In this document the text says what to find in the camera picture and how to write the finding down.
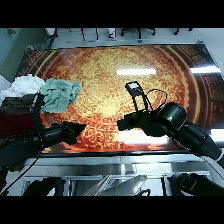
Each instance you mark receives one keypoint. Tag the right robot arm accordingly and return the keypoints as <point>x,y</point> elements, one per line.
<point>186,130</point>

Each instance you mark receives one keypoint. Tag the white garment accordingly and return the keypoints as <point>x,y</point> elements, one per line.
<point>23,85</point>

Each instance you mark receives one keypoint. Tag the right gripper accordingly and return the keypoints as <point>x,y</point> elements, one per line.
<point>131,121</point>

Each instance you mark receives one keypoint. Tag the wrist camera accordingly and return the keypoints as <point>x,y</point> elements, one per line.
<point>37,110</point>
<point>134,90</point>

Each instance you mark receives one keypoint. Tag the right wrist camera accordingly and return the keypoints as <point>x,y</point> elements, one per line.
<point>134,90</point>

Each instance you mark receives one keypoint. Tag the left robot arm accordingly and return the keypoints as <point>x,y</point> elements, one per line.
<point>20,146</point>

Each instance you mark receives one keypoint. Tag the black office chair base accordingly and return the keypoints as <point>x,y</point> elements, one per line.
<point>138,31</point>
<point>182,30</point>

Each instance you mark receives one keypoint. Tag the pale green garment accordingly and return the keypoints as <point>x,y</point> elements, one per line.
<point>60,95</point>

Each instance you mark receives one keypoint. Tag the dark red garment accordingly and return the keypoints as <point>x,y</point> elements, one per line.
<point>15,124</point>

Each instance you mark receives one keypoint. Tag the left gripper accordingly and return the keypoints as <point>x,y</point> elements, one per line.
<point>70,132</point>

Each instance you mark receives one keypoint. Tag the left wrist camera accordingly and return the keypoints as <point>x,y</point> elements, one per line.
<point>37,110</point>

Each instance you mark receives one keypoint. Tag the silver frame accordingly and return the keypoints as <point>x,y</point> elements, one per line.
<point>100,170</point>

